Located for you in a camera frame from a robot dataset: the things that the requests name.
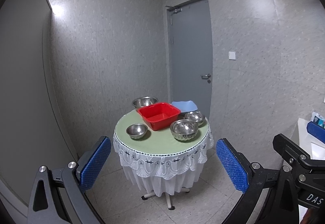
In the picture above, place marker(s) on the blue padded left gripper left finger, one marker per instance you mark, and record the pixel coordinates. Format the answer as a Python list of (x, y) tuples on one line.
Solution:
[(59, 196)]

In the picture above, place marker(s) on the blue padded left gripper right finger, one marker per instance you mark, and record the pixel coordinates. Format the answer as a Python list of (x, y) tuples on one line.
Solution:
[(251, 179)]

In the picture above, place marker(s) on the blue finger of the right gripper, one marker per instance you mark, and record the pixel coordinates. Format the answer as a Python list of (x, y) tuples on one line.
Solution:
[(316, 131)]

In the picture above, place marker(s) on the small steel bowl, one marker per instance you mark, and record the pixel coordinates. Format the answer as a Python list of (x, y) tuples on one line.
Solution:
[(137, 131), (195, 116)]

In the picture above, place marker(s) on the light blue plastic plate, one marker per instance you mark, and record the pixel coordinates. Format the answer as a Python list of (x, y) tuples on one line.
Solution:
[(185, 106)]

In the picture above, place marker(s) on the white side cabinet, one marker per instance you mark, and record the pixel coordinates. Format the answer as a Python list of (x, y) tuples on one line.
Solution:
[(314, 147)]

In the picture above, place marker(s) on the round table white legs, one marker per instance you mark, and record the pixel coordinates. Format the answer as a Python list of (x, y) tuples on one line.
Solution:
[(167, 197)]

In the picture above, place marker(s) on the green tablecloth white lace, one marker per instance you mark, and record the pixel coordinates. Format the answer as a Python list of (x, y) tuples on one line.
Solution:
[(158, 162)]

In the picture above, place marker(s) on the red square plastic basin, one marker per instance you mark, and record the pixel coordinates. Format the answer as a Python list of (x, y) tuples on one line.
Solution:
[(159, 116)]

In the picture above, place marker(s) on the grey door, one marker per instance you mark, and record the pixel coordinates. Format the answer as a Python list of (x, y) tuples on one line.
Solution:
[(191, 54)]

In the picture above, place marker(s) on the large steel bowl back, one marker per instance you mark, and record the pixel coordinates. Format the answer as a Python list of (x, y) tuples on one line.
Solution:
[(144, 101)]

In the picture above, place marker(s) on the door closer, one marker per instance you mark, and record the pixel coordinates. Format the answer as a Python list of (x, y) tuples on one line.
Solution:
[(173, 9)]

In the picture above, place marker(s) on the metal door handle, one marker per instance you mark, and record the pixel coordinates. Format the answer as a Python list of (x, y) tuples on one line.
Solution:
[(206, 77)]

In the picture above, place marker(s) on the white wall switch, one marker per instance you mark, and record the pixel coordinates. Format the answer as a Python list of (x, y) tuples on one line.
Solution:
[(232, 56)]

